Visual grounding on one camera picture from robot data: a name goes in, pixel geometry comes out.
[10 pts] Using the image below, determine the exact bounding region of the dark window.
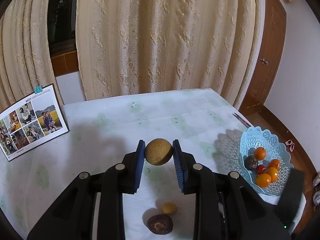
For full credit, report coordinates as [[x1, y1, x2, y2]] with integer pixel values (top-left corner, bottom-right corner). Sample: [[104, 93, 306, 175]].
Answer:
[[47, 0, 83, 54]]

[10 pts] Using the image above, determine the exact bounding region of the small dark orange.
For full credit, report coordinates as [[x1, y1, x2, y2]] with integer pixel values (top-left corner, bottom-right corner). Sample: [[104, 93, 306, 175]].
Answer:
[[268, 159, 281, 171]]

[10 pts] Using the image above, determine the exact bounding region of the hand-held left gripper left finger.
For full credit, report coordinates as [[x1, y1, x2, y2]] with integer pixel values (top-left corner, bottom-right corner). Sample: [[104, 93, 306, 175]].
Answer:
[[27, 139, 146, 240]]

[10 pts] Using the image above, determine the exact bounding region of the large smooth orange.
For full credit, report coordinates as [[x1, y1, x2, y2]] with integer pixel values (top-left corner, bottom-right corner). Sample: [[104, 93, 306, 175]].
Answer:
[[255, 173, 272, 188], [265, 167, 279, 182]]

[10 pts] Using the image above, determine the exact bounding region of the tan longan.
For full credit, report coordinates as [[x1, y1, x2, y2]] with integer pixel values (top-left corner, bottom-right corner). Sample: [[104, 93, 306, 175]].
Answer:
[[161, 202, 178, 215], [144, 138, 173, 166]]

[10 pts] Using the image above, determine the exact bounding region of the white cloud print tablecloth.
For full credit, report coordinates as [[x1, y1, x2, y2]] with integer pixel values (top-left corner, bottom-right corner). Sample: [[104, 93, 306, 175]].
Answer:
[[0, 88, 307, 240]]

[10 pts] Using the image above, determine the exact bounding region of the dark purple passion fruit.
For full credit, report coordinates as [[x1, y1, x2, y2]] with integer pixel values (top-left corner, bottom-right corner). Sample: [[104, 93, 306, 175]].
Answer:
[[244, 155, 258, 170]]

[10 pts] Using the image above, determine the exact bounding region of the light blue lace basket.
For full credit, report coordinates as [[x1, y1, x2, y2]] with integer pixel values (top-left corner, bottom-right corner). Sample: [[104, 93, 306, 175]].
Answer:
[[239, 126, 294, 197]]

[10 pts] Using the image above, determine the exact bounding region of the beige embossed curtain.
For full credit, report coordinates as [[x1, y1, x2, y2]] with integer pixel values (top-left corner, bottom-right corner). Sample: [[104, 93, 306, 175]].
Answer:
[[0, 0, 64, 110], [76, 0, 265, 108]]

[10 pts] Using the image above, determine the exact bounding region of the brown wooden door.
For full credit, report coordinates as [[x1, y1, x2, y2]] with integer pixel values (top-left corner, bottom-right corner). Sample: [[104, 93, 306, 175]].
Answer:
[[239, 0, 287, 117]]

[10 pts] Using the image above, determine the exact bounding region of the large orange with stem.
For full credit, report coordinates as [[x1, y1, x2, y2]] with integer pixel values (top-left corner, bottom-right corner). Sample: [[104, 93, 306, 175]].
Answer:
[[254, 147, 266, 161]]

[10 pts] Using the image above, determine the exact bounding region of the dark passion fruit brown patch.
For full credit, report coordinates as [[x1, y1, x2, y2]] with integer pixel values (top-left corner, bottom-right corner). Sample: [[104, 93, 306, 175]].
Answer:
[[147, 214, 173, 235]]

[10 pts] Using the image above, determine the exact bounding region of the brown wooden window sill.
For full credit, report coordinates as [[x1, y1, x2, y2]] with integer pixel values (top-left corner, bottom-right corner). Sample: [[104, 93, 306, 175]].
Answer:
[[50, 51, 81, 77]]

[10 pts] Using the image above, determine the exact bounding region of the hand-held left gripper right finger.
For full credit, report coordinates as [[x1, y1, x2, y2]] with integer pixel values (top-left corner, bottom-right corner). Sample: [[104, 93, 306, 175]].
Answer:
[[172, 139, 292, 240]]

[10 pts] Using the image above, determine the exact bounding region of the photo collage board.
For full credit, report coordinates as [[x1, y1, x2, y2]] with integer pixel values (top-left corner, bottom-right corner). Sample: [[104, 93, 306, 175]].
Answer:
[[0, 83, 70, 162]]

